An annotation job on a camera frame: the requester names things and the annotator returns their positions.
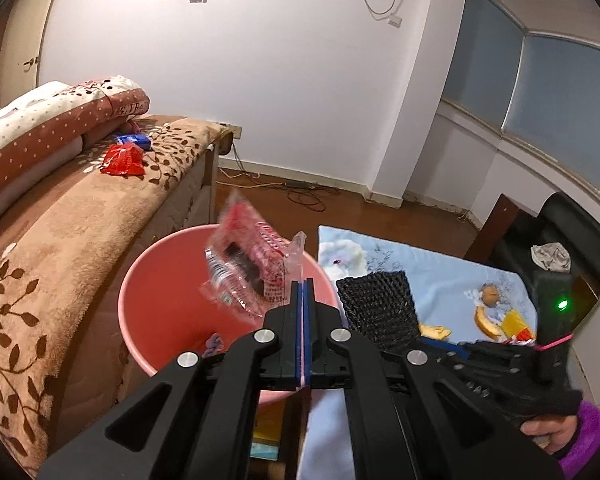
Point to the person's right hand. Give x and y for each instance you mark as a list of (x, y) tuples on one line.
[(545, 430)]

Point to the clear red printed plastic wrapper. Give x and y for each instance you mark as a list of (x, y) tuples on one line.
[(245, 260)]

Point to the person's right forearm purple sleeve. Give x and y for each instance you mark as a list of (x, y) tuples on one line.
[(597, 440)]

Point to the crumpled grey cloth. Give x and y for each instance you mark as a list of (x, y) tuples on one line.
[(552, 257)]

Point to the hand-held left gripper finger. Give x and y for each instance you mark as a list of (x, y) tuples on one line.
[(299, 340), (310, 340)]

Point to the window with blue blind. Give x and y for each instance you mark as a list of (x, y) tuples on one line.
[(545, 75)]

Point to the black foam net sleeve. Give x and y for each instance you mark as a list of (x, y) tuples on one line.
[(375, 305)]

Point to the blue packet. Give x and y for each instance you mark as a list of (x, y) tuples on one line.
[(134, 141)]

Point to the pink plastic bucket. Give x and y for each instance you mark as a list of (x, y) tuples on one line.
[(170, 300)]

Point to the white wall socket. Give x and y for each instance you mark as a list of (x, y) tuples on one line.
[(395, 21)]

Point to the wooden bed frame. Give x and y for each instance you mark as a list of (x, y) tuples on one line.
[(200, 185)]

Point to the yellow red snack packet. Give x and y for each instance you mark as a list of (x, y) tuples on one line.
[(517, 327)]

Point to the banana peel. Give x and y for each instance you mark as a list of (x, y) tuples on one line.
[(485, 324)]

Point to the cream door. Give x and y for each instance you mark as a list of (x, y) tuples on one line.
[(25, 25)]

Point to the small yellow peel piece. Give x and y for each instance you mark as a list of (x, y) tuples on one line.
[(435, 332)]

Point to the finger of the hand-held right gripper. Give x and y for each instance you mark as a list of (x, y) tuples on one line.
[(455, 350)]

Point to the brown round fruit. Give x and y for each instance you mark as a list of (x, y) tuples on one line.
[(490, 294)]

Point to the folded red polka dot quilt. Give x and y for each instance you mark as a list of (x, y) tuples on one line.
[(35, 130)]

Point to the light blue printed tablecloth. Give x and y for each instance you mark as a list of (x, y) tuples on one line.
[(430, 270)]

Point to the yellow blue box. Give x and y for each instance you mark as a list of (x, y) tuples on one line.
[(267, 430)]

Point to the purple wrapper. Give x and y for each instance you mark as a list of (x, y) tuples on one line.
[(215, 344)]

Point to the black leather chair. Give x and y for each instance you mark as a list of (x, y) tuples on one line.
[(580, 230)]

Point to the dark wooden panel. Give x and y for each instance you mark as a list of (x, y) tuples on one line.
[(497, 225)]

